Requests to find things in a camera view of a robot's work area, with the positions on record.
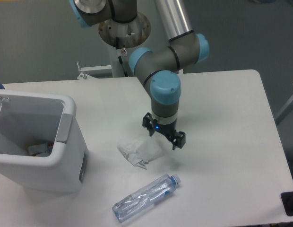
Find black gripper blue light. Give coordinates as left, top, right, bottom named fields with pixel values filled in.
left=142, top=113, right=186, bottom=150

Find clear plastic water bottle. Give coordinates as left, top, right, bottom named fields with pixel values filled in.
left=112, top=174, right=181, bottom=223

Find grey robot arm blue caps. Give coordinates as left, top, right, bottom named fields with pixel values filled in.
left=70, top=0, right=209, bottom=148

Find trash inside the can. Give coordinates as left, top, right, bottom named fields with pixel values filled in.
left=28, top=142, right=54, bottom=157

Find white plastic trash can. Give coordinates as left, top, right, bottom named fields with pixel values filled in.
left=0, top=89, right=88, bottom=192

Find black clamp at table corner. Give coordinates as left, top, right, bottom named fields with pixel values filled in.
left=281, top=192, right=293, bottom=217

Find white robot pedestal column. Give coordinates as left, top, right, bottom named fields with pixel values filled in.
left=98, top=13, right=152, bottom=78

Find white left base bracket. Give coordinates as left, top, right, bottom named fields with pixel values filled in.
left=77, top=61, right=112, bottom=80

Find black cable on pedestal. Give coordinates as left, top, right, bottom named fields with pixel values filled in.
left=115, top=36, right=129, bottom=78

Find white frame at right edge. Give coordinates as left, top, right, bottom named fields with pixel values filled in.
left=275, top=94, right=293, bottom=125

